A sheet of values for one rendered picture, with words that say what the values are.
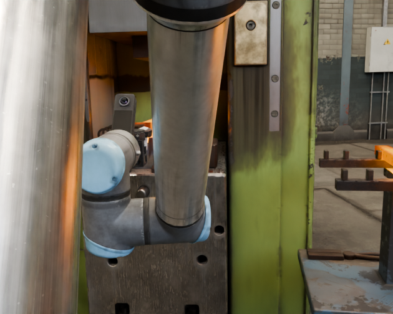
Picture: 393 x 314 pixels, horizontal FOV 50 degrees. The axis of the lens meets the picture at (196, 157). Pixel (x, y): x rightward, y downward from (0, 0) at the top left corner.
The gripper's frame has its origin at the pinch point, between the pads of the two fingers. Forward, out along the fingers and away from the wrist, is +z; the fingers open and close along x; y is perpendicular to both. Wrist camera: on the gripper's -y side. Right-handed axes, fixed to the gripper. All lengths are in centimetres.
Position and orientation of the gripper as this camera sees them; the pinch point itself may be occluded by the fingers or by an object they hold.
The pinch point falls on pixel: (139, 128)
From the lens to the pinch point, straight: 108.5
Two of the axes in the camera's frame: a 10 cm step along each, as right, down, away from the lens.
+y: 0.2, 9.8, 2.0
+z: 0.7, -2.0, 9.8
